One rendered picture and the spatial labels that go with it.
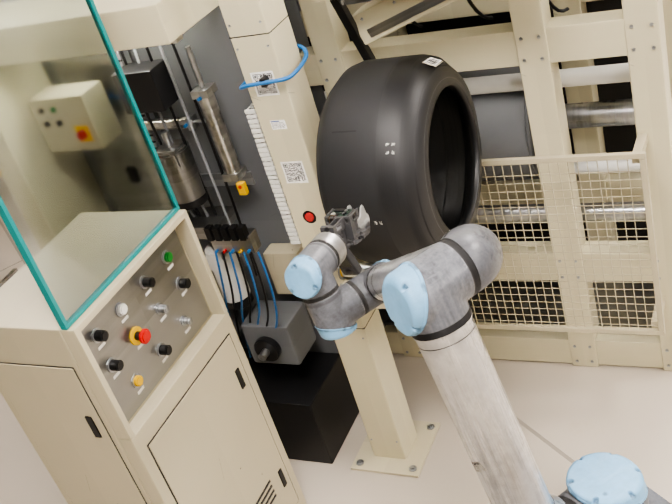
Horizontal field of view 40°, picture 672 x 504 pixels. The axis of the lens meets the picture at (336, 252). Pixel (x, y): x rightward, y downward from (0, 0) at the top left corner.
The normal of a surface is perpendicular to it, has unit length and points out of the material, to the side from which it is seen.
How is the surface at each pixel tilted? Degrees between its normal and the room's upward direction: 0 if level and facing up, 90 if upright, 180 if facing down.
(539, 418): 0
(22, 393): 90
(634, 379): 0
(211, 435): 90
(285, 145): 90
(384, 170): 65
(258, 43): 90
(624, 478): 4
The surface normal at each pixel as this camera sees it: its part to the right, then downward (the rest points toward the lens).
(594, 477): -0.21, -0.85
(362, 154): -0.46, 0.01
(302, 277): -0.44, 0.39
